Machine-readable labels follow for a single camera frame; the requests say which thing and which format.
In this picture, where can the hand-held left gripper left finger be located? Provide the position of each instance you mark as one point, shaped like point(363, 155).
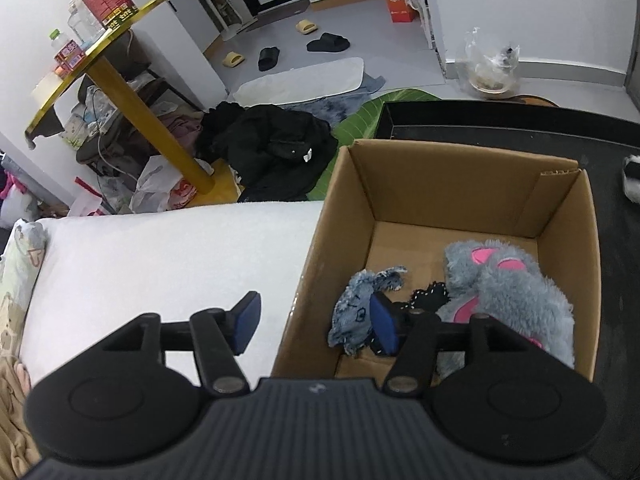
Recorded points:
point(247, 320)

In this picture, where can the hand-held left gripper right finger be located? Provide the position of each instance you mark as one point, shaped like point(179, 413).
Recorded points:
point(384, 325)

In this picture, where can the blue denim cloth piece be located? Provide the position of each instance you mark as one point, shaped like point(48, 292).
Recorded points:
point(352, 305)

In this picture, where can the black dotted cloth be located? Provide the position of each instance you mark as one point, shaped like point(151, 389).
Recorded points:
point(425, 297)

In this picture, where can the grey pink fluffy slippers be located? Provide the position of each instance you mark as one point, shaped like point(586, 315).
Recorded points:
point(520, 300)

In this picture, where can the brown cardboard box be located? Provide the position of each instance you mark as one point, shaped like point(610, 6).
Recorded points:
point(450, 185)

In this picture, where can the white fluffy blanket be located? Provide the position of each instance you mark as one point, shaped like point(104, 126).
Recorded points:
point(175, 270)

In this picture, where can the white red printed plastic bag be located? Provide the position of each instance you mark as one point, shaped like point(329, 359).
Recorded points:
point(160, 185)

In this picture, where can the black jacket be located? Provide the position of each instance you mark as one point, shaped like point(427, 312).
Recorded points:
point(270, 145)

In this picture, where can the green leaf shaped mat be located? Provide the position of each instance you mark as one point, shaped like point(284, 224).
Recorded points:
point(370, 115)

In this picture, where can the gold round table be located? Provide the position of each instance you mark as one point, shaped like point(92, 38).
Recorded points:
point(150, 125)

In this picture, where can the grey blue rug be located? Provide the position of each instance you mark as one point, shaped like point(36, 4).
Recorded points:
point(325, 110)

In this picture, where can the pastel patterned pillow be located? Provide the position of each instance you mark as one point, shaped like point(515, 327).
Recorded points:
point(20, 280)

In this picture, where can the black rimmed table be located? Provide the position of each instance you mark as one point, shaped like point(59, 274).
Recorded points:
point(500, 125)

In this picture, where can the white floor mat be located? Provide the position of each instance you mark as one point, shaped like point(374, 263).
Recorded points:
point(305, 82)

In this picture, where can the beige blanket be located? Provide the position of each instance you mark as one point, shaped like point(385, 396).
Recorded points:
point(12, 410)

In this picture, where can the yellow slipper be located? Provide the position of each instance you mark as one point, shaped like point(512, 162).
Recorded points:
point(306, 26)
point(232, 59)

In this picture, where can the black slipper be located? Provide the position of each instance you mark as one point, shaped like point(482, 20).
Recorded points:
point(327, 43)
point(267, 59)

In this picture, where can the pink plush toy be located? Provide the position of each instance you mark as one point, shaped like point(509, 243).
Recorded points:
point(11, 185)

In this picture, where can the clear plastic bag with bowl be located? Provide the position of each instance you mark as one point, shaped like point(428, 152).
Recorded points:
point(492, 75)

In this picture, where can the dark chair with clutter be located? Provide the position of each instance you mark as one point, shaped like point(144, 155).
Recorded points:
point(137, 55)

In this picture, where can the small white plush toy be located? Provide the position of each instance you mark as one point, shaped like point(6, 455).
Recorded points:
point(632, 162)

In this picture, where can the white low cabinet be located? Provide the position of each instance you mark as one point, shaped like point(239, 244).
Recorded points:
point(192, 20)

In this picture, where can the green capped plastic bottle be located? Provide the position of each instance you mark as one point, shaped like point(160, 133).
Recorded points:
point(57, 40)

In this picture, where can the clear plastic jar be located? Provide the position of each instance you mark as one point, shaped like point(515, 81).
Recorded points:
point(80, 22)

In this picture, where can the red box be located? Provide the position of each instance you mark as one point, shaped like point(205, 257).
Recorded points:
point(107, 5)

